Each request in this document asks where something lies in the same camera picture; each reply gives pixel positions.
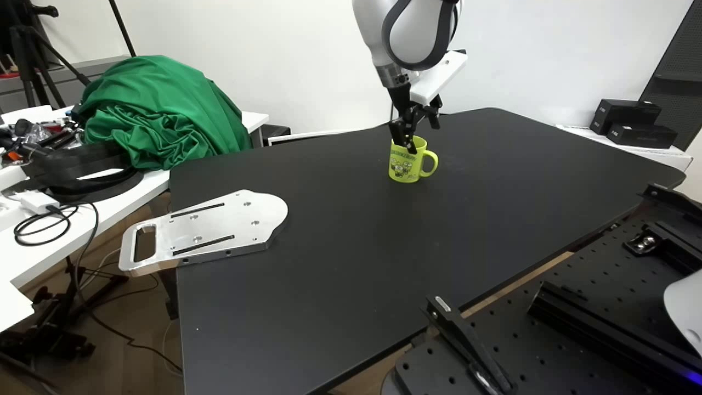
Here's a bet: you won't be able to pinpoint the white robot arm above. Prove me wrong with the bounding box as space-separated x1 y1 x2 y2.
351 0 462 154

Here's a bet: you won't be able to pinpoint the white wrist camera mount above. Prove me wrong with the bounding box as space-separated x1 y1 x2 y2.
411 51 467 105

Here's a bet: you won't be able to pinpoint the white side table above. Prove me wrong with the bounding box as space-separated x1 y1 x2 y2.
0 102 273 336

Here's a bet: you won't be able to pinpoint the black boxes on shelf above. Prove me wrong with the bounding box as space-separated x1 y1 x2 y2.
591 98 675 150

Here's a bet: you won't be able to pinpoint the black tripod stand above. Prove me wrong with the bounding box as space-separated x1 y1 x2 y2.
0 0 91 105

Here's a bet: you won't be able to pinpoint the black cable coil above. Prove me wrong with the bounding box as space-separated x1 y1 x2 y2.
11 201 81 247

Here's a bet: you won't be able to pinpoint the black aluminium rail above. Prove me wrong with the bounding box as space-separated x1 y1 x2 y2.
530 282 702 395

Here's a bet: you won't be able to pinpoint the black bag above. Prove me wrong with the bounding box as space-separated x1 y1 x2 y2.
22 142 143 201

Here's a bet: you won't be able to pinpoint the green cloth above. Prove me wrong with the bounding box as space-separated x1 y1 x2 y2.
74 55 251 170

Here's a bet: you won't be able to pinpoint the grey metal mounting plate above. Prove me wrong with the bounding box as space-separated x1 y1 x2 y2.
118 189 289 276

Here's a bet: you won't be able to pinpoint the black clamp bar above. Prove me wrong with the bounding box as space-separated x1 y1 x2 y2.
429 297 513 395

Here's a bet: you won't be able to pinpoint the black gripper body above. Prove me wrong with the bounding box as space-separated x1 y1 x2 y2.
389 84 443 132

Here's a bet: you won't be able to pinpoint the yellow-green mug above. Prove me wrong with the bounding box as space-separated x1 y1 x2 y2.
389 135 440 184

